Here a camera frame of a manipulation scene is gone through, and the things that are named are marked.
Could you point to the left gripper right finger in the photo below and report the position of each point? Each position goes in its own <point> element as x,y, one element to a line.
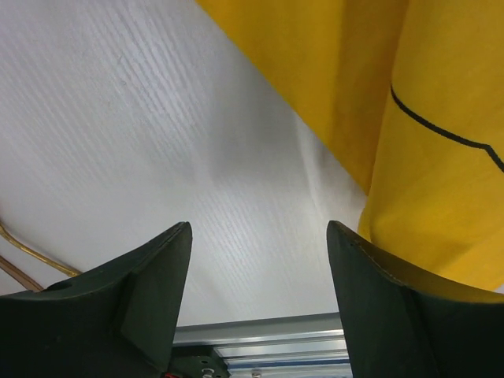
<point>400,320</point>

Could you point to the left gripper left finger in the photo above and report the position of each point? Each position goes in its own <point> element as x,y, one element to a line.
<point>116,320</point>

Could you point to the gold spoon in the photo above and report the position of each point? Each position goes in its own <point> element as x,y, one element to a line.
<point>66,269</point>

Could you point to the yellow Pikachu cloth placemat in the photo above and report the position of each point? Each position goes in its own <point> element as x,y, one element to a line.
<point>408,96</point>

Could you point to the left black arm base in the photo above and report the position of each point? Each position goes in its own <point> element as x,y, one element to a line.
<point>197,366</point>

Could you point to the aluminium mounting rail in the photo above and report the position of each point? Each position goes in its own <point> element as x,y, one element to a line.
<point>303,346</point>

